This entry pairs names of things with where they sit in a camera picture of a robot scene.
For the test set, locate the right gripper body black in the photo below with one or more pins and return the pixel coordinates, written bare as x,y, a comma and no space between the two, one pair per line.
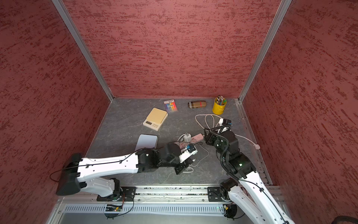
214,140

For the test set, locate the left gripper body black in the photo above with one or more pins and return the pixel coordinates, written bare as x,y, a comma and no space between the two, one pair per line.
180,166

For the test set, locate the pink power strip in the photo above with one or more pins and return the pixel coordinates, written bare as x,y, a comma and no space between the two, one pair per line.
195,139

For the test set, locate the white charger adapter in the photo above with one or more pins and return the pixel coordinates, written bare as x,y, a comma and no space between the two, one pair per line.
187,137

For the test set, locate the blue top kitchen scale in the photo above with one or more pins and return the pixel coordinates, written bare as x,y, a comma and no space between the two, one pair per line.
146,141

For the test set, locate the beige kitchen scale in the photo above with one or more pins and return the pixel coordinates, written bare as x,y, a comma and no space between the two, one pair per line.
155,119

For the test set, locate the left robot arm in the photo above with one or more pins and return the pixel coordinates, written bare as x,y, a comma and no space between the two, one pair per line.
88,174

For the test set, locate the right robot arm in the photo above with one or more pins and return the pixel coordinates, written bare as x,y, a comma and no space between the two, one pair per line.
244,188

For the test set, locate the yellow pen cup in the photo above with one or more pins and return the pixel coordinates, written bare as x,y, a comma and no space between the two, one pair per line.
219,105

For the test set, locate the brown pencil case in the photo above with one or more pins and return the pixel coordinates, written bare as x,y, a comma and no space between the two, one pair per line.
197,104

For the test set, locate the colourful highlighter pack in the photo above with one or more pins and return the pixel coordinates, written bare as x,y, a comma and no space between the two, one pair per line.
170,106

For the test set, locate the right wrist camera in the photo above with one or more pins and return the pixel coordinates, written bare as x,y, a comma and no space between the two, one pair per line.
223,122

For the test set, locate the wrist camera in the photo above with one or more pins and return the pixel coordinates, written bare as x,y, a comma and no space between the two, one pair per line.
188,151
223,122

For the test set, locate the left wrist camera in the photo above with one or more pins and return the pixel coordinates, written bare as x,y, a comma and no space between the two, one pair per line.
188,151

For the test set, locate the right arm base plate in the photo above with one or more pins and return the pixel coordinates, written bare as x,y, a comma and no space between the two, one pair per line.
218,194

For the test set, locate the aluminium front rail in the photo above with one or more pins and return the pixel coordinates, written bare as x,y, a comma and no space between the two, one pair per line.
166,194

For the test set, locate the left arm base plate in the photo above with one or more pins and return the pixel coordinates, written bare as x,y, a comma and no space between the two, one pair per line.
125,194

